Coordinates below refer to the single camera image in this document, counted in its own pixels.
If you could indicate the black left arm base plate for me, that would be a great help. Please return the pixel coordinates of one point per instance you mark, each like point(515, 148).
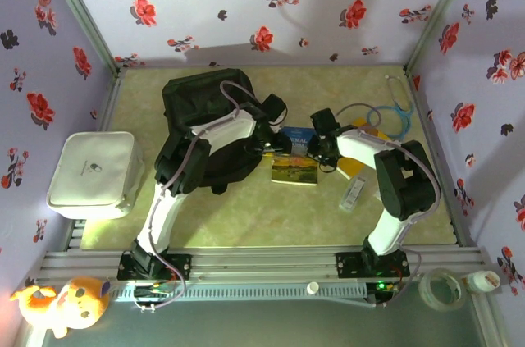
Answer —
point(180, 265)

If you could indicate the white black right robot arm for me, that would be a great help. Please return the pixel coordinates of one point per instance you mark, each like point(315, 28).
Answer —
point(385, 228)

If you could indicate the clear tape roll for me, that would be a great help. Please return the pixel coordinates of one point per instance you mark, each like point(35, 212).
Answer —
point(424, 293)

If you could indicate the orange white plush toy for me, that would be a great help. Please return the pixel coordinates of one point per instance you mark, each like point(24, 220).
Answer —
point(74, 306)

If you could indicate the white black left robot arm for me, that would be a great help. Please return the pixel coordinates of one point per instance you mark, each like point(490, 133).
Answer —
point(160, 215)

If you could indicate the black student backpack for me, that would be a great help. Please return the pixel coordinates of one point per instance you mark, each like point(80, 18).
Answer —
point(197, 97)

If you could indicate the small white cap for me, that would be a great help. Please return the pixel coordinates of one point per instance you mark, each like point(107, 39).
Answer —
point(312, 288)

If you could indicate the yellow cartoon children's book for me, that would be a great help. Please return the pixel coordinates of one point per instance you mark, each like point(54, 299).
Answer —
point(349, 168)

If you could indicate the blue Animal Farm book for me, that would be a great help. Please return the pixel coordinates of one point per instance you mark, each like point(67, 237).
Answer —
point(299, 140)

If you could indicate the grey aluminium corner post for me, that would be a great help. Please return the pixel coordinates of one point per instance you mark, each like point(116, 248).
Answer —
point(441, 10)
point(78, 10)

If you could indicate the blue stethoscope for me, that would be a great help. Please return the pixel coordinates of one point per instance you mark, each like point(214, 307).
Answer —
point(399, 107)

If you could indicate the aluminium table front rail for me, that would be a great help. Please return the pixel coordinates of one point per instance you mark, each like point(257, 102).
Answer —
point(266, 265)

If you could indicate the clear plastic pencil box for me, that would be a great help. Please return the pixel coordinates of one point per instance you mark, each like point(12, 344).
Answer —
point(352, 193)

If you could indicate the white pill bottle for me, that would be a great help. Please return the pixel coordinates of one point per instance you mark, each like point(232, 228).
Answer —
point(484, 281)

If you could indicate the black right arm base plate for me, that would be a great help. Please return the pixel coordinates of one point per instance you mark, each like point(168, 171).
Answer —
point(348, 265)

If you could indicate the white zippered storage case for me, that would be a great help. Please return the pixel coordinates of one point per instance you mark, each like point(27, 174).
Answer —
point(94, 174)

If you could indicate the landscape cover book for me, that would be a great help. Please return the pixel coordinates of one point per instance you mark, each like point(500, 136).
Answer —
point(295, 170)

